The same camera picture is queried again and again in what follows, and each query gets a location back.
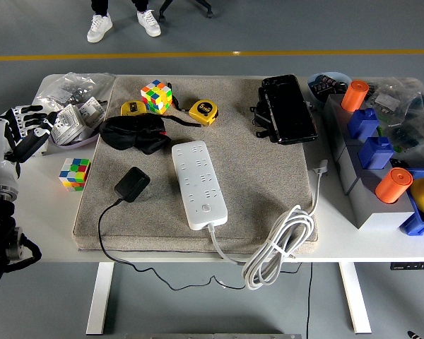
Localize black plug adapter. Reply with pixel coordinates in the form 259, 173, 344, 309
113, 166, 151, 203

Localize white power strip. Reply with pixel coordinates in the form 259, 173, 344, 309
171, 140, 229, 231

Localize black desk control panel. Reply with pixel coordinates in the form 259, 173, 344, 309
390, 261, 424, 271

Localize white table leg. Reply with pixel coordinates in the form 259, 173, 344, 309
338, 261, 372, 335
86, 263, 114, 335

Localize colourful puzzle cube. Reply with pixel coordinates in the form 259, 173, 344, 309
59, 157, 92, 192
140, 79, 173, 114

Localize purple tray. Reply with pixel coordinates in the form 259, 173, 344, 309
46, 102, 102, 148

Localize clear bag of screws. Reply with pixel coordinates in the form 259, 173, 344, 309
35, 72, 116, 110

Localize blue plastic bin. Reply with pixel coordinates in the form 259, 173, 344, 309
399, 167, 424, 237

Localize grey block holder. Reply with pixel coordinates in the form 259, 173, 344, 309
336, 141, 416, 230
321, 93, 381, 165

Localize black cloth pouch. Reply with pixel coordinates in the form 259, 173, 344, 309
98, 113, 173, 155

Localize yellow tape measure black face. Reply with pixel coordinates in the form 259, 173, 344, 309
120, 100, 148, 117

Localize orange cylinder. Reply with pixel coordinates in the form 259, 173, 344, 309
375, 167, 414, 205
341, 80, 370, 112

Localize person in white shoes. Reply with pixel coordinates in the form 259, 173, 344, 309
86, 0, 163, 44

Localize blue plastic block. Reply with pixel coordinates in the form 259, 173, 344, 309
346, 107, 380, 141
358, 136, 396, 170

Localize clear bag of dark parts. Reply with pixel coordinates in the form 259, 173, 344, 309
377, 105, 424, 170

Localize yellow tape measure 5m print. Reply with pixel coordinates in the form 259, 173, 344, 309
188, 99, 219, 126

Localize grey-brown mat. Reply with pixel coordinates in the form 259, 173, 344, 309
72, 76, 319, 255

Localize clear bag with white label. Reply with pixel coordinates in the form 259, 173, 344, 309
366, 76, 424, 119

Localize black office chair base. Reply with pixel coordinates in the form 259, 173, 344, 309
157, 0, 215, 24

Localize light blue bowl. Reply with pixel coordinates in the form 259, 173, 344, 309
307, 71, 353, 107

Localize black electronic device case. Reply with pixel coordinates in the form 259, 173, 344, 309
249, 73, 319, 145

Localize black component packets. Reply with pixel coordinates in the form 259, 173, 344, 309
310, 76, 351, 98

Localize white wall socket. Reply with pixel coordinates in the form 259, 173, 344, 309
78, 95, 107, 128
51, 103, 86, 145

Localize black hanging cable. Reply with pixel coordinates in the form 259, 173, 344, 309
305, 263, 314, 339

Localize thin black plug cord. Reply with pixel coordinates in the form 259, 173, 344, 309
98, 198, 248, 292

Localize black tape measure strap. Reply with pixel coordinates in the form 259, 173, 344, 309
162, 83, 203, 128

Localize white power strip cable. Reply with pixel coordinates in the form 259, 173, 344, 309
206, 159, 329, 290

